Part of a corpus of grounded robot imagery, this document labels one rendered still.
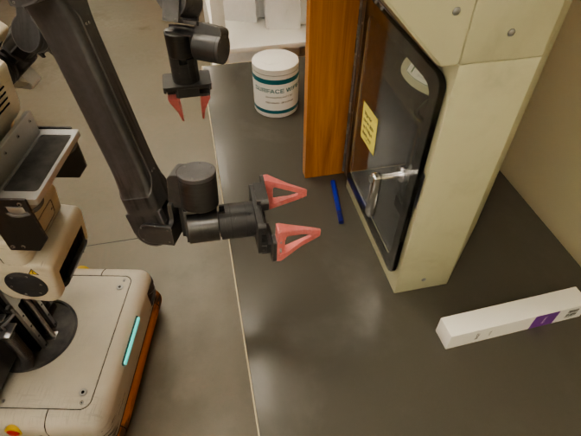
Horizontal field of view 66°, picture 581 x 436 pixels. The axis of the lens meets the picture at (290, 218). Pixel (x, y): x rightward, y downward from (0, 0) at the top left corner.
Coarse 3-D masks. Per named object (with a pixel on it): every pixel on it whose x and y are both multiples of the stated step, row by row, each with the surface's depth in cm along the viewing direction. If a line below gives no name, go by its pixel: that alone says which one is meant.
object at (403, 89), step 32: (384, 32) 70; (384, 64) 72; (416, 64) 61; (384, 96) 74; (416, 96) 63; (352, 128) 93; (384, 128) 76; (416, 128) 64; (352, 160) 97; (384, 160) 78; (416, 160) 66; (384, 192) 80; (416, 192) 69; (384, 224) 83; (384, 256) 85
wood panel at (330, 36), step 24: (312, 0) 81; (336, 0) 82; (312, 24) 84; (336, 24) 85; (312, 48) 87; (336, 48) 88; (312, 72) 91; (336, 72) 92; (312, 96) 95; (336, 96) 96; (312, 120) 99; (336, 120) 101; (312, 144) 104; (336, 144) 106; (312, 168) 109; (336, 168) 111
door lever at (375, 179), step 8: (400, 168) 71; (376, 176) 70; (384, 176) 71; (392, 176) 71; (400, 176) 71; (376, 184) 71; (368, 192) 73; (376, 192) 72; (368, 200) 74; (376, 200) 74; (368, 208) 75; (368, 216) 76
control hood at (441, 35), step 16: (384, 0) 46; (400, 0) 46; (416, 0) 47; (432, 0) 47; (448, 0) 47; (464, 0) 48; (400, 16) 48; (416, 16) 48; (432, 16) 48; (448, 16) 49; (464, 16) 49; (416, 32) 49; (432, 32) 50; (448, 32) 50; (464, 32) 50; (432, 48) 51; (448, 48) 51; (448, 64) 53
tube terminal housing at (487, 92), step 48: (480, 0) 48; (528, 0) 49; (480, 48) 52; (528, 48) 54; (480, 96) 57; (528, 96) 68; (432, 144) 63; (480, 144) 63; (432, 192) 68; (480, 192) 71; (432, 240) 77
